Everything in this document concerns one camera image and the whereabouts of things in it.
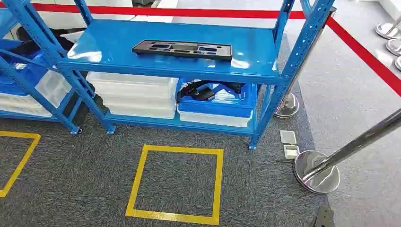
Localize black plastic parts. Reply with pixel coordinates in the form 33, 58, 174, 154
177, 80, 245, 102

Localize blue plastic crate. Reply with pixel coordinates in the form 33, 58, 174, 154
177, 82, 258, 118
0, 52, 48, 96

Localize red barrier belt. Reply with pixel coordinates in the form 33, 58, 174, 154
0, 1, 306, 19
325, 17, 401, 97

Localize chrome stanchion post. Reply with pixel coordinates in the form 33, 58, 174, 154
294, 108, 401, 194
274, 6, 337, 119

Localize blue metal shelf rack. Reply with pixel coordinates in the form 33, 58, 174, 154
0, 8, 84, 136
3, 0, 336, 150

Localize black plastic panel with cutouts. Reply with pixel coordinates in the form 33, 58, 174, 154
132, 40, 233, 61

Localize yellow floor tape square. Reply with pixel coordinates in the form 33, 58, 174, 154
125, 144, 224, 226

